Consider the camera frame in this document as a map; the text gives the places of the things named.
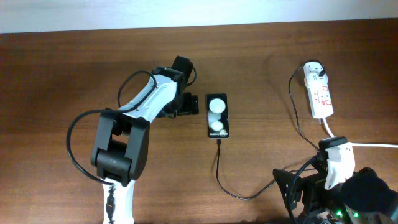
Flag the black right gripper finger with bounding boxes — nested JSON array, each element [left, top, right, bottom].
[[272, 169, 303, 210], [318, 136, 348, 161]]

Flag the black smartphone with lit screen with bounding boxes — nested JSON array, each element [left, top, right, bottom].
[[206, 93, 230, 139]]

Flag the black USB charging cable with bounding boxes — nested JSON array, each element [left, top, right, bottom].
[[215, 59, 326, 201]]

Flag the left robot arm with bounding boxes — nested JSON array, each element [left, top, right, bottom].
[[90, 56, 199, 223]]

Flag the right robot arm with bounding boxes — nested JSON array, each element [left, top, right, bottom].
[[273, 136, 397, 223]]

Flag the white USB charger plug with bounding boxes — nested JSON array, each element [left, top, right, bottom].
[[303, 62, 328, 88]]

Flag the white power strip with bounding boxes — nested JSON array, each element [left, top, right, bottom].
[[307, 84, 334, 119]]

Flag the white power strip cord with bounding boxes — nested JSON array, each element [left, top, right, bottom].
[[321, 117, 398, 149]]

